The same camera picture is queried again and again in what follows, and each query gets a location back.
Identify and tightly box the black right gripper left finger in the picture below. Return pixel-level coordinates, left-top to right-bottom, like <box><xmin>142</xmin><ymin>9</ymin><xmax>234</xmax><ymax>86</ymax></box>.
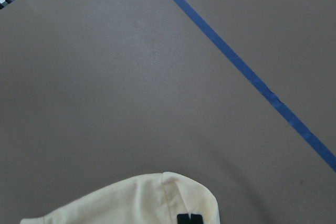
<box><xmin>177</xmin><ymin>214</ymin><xmax>191</xmax><ymax>224</ymax></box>

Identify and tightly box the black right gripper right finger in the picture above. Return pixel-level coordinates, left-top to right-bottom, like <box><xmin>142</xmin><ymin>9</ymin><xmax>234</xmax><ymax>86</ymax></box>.
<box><xmin>191</xmin><ymin>214</ymin><xmax>203</xmax><ymax>224</ymax></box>

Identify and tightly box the beige long-sleeve printed shirt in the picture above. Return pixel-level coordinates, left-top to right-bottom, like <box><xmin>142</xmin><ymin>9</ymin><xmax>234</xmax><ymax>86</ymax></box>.
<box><xmin>21</xmin><ymin>172</ymin><xmax>220</xmax><ymax>223</ymax></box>

